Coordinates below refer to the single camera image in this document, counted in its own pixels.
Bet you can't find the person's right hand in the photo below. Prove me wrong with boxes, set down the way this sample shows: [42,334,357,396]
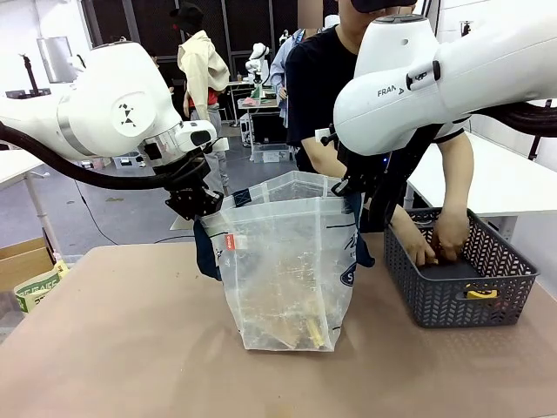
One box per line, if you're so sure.
[406,237,436,266]

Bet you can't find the mannequin in cream hoodie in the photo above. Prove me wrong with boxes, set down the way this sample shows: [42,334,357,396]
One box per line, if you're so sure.
[176,2,232,197]

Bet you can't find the clear plastic storage box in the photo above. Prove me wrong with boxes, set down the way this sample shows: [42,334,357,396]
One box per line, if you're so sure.
[252,142,292,165]

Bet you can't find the green white printed box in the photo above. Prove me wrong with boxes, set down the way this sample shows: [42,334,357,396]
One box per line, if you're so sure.
[12,260,70,314]

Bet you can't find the grey background table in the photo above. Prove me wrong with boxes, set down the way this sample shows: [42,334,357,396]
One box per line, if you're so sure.
[237,98,279,145]

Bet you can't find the yellow black packaged item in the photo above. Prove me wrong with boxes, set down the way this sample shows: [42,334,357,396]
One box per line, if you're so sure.
[464,283,498,301]

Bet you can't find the person's right forearm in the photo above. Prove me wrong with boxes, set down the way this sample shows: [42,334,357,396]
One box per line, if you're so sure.
[301,132,421,247]

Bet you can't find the white desk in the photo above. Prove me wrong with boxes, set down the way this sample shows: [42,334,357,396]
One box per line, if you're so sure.
[0,147,56,262]

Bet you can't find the person's left hand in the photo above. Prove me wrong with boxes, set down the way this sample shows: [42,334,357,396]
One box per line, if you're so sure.
[434,208,472,262]

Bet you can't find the grey whiteboard panel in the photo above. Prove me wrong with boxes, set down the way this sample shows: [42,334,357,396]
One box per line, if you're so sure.
[37,37,73,84]

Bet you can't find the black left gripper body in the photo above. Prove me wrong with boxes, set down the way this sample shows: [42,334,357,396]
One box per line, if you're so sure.
[164,185,225,221]

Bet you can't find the arm black cable bundle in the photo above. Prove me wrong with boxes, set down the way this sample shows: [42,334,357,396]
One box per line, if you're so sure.
[0,120,205,192]
[452,100,557,134]

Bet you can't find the white side table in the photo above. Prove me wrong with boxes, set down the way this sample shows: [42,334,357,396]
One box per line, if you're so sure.
[404,130,557,236]

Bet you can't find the person in black t-shirt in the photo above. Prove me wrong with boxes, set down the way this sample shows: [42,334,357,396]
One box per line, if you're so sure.
[285,0,469,236]

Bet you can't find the brown cardboard box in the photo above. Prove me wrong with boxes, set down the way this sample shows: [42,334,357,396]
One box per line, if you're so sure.
[0,237,57,293]

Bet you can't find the right arm black cable bundle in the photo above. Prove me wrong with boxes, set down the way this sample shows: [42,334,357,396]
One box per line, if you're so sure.
[452,100,557,134]

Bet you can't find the grey plastic basket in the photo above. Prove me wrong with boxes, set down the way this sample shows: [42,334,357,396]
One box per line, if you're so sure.
[383,207,540,329]

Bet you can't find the person's left forearm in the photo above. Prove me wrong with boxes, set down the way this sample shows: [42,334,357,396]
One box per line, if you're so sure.
[437,132,475,217]

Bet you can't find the light grey storage crate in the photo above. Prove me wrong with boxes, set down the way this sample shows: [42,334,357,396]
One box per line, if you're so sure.
[113,154,147,170]

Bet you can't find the translucent shopping bag navy handles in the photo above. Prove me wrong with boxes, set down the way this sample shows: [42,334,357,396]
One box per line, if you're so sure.
[192,170,376,353]

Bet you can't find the black slanted tripod leg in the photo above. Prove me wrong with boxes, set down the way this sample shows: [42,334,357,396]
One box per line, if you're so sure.
[527,133,544,161]

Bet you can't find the left arm black cable bundle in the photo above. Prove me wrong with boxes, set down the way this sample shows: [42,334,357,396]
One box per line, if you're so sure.
[0,120,205,192]

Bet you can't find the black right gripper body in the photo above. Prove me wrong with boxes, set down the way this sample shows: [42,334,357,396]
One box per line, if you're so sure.
[338,145,388,186]

